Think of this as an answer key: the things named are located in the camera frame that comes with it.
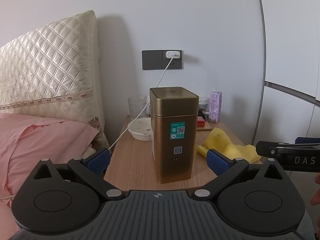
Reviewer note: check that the white round bowl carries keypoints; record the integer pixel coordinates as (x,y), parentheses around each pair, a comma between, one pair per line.
(140,130)

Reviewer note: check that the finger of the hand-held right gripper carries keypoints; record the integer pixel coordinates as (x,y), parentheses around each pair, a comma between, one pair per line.
(265,148)
(307,140)

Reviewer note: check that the pink bed sheet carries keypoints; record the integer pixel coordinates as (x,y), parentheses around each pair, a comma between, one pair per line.
(37,142)

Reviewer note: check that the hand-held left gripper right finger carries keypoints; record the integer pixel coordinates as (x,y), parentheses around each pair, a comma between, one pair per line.
(218,161)

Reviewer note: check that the white small jar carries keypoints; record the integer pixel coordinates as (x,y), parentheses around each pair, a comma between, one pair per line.
(203,103)

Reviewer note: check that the person's right hand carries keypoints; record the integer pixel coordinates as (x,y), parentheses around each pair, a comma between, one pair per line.
(316,197)

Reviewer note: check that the grey wall socket panel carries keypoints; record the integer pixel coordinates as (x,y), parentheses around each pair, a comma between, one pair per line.
(152,60)

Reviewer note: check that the clear glass cup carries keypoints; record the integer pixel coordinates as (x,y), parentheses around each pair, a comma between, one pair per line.
(136,106)

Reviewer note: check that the purple drink carton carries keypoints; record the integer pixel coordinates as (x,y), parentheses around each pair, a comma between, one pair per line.
(215,107)

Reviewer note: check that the gold tin container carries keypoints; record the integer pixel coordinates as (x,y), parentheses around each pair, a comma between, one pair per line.
(173,135)

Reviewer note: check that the wooden tray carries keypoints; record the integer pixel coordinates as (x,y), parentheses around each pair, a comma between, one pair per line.
(206,128)

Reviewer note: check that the white charger plug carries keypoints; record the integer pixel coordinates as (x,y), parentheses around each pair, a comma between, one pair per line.
(173,54)

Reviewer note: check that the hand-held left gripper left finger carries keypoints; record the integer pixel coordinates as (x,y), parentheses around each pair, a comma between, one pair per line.
(98,160)

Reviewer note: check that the white wardrobe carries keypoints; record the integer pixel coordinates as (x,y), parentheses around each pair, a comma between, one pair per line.
(292,42)

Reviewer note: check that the cream quilted headboard cushion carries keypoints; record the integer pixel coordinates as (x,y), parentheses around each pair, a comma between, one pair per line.
(47,70)

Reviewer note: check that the yellow cleaning cloth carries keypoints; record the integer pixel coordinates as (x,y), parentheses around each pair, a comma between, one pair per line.
(233,147)

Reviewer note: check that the red box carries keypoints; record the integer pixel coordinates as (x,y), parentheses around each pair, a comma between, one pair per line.
(200,123)

